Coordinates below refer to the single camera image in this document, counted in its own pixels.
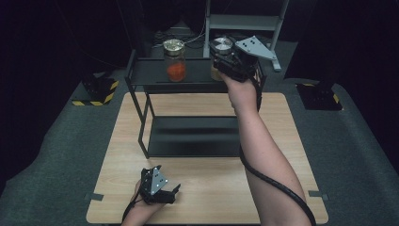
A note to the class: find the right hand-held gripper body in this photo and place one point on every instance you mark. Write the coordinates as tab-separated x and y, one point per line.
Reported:
247	59

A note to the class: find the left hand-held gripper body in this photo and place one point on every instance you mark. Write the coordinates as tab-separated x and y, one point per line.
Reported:
156	185

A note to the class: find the glass jar with orange powder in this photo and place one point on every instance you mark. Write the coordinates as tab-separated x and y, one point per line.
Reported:
175	67

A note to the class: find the black metal shelf rack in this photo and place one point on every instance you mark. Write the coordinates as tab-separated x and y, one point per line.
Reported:
191	135

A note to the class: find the person's left hand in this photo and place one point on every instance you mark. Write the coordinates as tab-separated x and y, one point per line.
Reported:
141	201

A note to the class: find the person's right hand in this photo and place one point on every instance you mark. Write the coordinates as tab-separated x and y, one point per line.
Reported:
242	92

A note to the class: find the grey metal stand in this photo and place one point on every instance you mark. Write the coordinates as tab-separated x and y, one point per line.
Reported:
244	22

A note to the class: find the grey tape strip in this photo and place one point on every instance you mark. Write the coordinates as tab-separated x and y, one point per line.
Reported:
94	196
318	194

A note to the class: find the black yellow striped stand base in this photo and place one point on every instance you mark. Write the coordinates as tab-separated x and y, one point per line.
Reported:
97	91
318	97

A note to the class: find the grey felt mat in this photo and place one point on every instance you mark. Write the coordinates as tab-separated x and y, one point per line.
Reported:
47	157

